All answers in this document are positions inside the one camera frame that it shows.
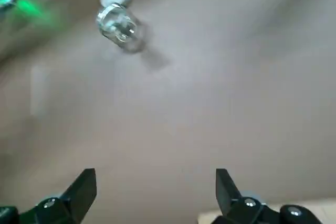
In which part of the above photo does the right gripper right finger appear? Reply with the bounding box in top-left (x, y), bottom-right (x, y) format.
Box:
top-left (215, 168), bottom-right (320, 224)

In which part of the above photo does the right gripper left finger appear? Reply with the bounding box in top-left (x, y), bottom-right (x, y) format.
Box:
top-left (0, 167), bottom-right (97, 224)

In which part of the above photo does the transparent spice bottle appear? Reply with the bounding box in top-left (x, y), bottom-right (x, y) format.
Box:
top-left (96, 3), bottom-right (145, 53)

